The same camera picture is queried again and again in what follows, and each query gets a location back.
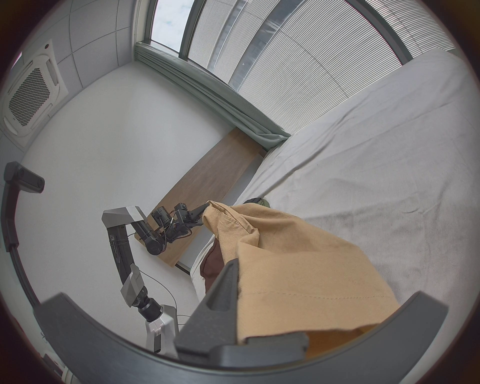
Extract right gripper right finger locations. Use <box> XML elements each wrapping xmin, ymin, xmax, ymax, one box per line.
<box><xmin>245</xmin><ymin>332</ymin><xmax>310</xmax><ymax>359</ymax></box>

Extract mustard yellow shorts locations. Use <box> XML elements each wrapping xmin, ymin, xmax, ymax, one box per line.
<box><xmin>202</xmin><ymin>200</ymin><xmax>400</xmax><ymax>346</ymax></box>

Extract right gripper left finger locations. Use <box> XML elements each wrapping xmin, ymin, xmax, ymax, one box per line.
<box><xmin>174</xmin><ymin>259</ymin><xmax>246</xmax><ymax>361</ymax></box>

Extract blue-green curtain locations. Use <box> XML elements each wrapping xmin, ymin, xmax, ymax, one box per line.
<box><xmin>134</xmin><ymin>41</ymin><xmax>291</xmax><ymax>149</ymax></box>

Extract white ceiling air vent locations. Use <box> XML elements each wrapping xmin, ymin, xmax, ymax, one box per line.
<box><xmin>2</xmin><ymin>39</ymin><xmax>69</xmax><ymax>136</ymax></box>

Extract window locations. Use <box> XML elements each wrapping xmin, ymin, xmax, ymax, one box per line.
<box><xmin>137</xmin><ymin>0</ymin><xmax>456</xmax><ymax>136</ymax></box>

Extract brown shorts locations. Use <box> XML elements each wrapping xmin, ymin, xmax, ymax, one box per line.
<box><xmin>200</xmin><ymin>245</ymin><xmax>226</xmax><ymax>294</ymax></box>

